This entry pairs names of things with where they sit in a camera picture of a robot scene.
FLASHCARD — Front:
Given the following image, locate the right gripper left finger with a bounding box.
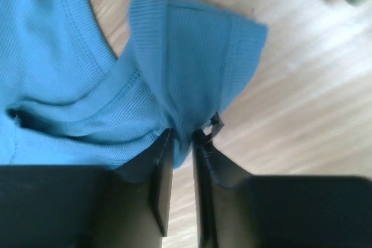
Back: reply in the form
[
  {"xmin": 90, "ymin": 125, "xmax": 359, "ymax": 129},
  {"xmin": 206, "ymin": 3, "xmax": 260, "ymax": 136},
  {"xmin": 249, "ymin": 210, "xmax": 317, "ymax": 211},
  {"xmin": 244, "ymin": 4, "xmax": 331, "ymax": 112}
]
[{"xmin": 1, "ymin": 129, "xmax": 174, "ymax": 247}]

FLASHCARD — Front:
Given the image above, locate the light blue garment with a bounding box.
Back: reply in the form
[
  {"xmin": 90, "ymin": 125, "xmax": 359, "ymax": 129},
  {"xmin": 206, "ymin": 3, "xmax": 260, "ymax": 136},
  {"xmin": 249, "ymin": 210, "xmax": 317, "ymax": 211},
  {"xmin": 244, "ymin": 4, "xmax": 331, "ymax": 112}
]
[{"xmin": 1, "ymin": 0, "xmax": 268, "ymax": 168}]

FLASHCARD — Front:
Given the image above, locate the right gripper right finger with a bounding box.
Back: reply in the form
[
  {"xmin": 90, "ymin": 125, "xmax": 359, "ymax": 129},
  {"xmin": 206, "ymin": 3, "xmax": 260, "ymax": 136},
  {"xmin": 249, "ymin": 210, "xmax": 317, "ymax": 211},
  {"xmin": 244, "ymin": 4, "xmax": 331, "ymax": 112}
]
[{"xmin": 193, "ymin": 114, "xmax": 371, "ymax": 247}]

